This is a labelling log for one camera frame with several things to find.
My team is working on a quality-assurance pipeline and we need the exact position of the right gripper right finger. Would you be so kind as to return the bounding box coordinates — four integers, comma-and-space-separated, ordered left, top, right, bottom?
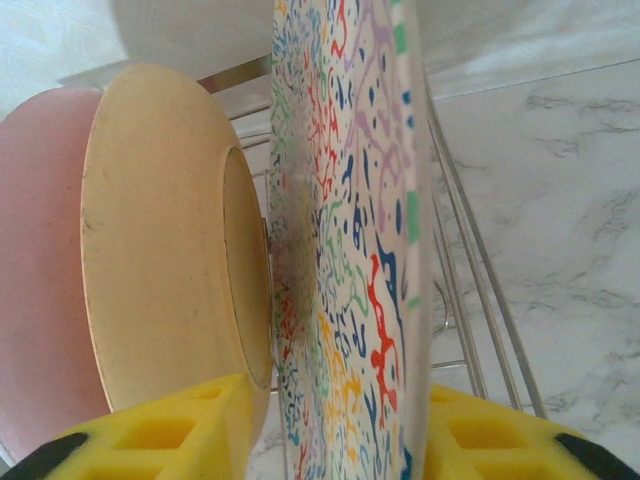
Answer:
424, 383, 640, 480

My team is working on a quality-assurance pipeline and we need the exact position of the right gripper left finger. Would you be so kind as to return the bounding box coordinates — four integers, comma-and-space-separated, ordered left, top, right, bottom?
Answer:
0, 372, 257, 480

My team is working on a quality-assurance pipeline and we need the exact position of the orange plate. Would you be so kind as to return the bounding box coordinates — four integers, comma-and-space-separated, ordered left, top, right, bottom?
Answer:
79, 62, 275, 446

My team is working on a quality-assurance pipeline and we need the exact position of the pink plate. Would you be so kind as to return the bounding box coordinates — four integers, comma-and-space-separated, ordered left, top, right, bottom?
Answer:
0, 87, 119, 459

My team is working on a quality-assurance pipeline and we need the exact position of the colourful squiggle pattern plate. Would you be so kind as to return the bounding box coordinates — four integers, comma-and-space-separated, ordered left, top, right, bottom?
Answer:
267, 0, 434, 480

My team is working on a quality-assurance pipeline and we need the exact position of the metal wire dish rack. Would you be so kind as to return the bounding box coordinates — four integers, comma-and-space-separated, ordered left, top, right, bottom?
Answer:
194, 52, 549, 421

